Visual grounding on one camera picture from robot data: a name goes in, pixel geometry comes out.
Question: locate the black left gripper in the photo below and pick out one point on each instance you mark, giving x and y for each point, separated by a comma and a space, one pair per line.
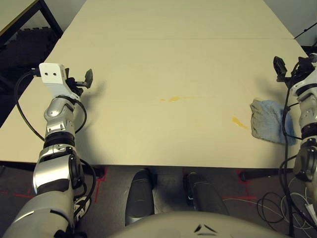
75, 85

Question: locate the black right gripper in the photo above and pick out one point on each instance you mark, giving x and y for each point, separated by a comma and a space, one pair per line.
302, 68

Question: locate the blue grey rag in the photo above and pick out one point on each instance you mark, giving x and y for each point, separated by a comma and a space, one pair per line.
266, 121

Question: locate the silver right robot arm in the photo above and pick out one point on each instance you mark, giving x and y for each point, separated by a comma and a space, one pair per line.
307, 124

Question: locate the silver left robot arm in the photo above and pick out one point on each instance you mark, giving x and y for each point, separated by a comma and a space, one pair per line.
54, 173

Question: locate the black tripod stand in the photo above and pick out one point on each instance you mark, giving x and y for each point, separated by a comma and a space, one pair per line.
305, 31

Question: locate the black foam puzzle mats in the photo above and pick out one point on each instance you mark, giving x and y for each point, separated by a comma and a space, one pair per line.
27, 47

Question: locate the short yellow liquid spill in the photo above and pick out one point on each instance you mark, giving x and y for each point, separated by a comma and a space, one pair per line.
238, 122

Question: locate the long yellow liquid spill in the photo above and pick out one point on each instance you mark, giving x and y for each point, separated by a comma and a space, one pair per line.
174, 99

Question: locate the black table foot bar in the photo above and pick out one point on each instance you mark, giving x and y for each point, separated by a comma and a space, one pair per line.
262, 173
89, 169

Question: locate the red floor tape cross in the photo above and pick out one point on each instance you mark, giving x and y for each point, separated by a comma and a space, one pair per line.
99, 181
244, 197

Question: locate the grey robot left leg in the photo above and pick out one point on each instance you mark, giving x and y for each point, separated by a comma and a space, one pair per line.
140, 196

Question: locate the grey robot leg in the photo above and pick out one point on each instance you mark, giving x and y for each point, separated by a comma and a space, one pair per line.
140, 196
205, 196

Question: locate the red floor tape line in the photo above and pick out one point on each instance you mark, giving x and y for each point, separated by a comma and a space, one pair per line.
19, 195

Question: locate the white power strip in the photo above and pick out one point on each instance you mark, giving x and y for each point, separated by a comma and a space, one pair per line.
310, 210

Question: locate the grey robot right leg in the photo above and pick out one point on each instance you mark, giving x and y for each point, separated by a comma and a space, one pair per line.
205, 196

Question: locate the grey robot torso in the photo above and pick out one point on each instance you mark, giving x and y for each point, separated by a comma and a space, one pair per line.
173, 225

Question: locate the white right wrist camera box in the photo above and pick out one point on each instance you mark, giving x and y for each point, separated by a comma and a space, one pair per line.
308, 84

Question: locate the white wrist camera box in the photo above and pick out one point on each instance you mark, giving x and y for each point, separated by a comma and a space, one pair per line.
50, 74
308, 84

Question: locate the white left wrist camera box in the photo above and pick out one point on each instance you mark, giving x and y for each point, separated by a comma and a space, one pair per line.
50, 74

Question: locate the beige side table black frame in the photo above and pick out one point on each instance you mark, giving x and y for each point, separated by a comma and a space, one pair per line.
15, 12

